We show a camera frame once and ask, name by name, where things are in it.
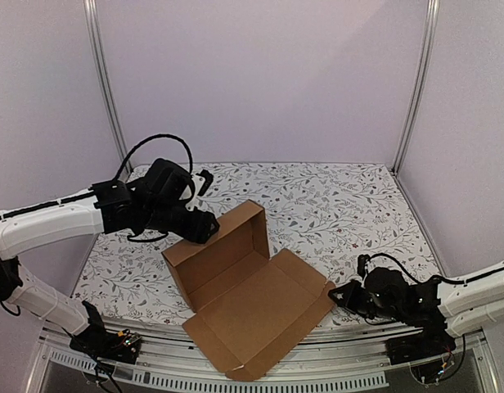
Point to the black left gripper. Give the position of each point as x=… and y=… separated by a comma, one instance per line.
x=200, y=228

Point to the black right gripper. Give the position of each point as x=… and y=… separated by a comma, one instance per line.
x=354, y=297

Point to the brown cardboard box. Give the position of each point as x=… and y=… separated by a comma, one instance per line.
x=250, y=308

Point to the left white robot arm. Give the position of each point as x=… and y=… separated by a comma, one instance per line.
x=104, y=208

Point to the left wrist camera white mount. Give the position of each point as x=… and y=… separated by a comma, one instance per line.
x=197, y=187

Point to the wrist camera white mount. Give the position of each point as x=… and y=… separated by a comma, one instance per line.
x=197, y=187
x=362, y=262

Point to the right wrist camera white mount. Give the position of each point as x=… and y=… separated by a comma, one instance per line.
x=362, y=262

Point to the front aluminium rail base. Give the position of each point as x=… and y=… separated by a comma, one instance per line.
x=330, y=359

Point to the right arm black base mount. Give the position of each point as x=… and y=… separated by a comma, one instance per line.
x=429, y=355

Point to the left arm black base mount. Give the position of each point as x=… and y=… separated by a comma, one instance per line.
x=96, y=342

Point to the left aluminium frame post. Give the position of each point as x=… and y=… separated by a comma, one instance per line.
x=99, y=59

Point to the aluminium frame post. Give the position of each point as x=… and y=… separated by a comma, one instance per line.
x=99, y=59
x=427, y=43

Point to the right aluminium frame post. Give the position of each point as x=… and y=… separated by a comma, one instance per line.
x=427, y=43

